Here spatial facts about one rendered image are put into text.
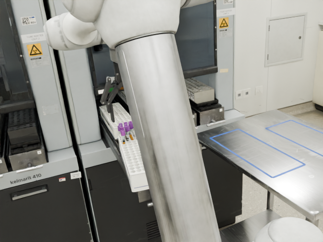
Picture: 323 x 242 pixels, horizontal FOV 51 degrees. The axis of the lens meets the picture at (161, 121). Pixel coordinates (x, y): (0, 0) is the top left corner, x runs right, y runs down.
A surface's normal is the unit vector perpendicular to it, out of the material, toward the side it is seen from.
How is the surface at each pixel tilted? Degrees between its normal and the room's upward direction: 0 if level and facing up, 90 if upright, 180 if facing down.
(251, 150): 0
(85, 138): 90
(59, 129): 90
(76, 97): 90
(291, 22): 90
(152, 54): 71
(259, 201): 0
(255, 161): 0
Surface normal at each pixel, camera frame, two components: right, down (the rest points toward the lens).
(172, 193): -0.20, 0.13
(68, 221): 0.36, 0.34
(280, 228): 0.08, -0.93
